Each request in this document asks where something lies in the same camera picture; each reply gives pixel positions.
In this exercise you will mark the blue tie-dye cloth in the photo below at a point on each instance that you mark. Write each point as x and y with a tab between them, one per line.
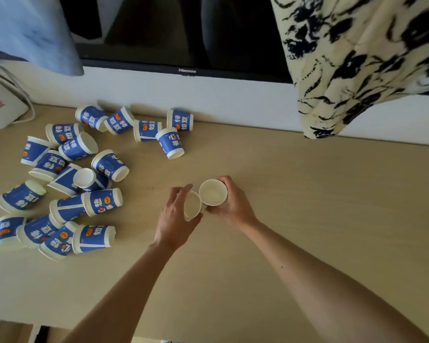
28	28

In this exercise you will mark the person's right hand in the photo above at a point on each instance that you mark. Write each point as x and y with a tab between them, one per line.
237	210

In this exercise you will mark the blue white paper cup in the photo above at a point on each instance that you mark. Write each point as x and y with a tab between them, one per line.
212	192
192	207

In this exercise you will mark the pile of paper cups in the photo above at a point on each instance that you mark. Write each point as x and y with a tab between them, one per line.
103	201

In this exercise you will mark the white router box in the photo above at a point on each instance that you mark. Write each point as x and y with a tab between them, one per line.
3	107

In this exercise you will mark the person's left hand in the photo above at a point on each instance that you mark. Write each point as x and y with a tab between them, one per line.
173	225

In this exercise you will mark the black television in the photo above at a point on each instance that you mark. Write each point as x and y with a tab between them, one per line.
164	32

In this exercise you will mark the cream floral cloth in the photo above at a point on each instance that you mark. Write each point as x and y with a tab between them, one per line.
343	67

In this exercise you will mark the person's right forearm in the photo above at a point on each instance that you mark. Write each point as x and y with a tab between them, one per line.
325	292

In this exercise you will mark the person's left forearm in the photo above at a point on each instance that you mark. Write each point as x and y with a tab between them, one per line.
128	300

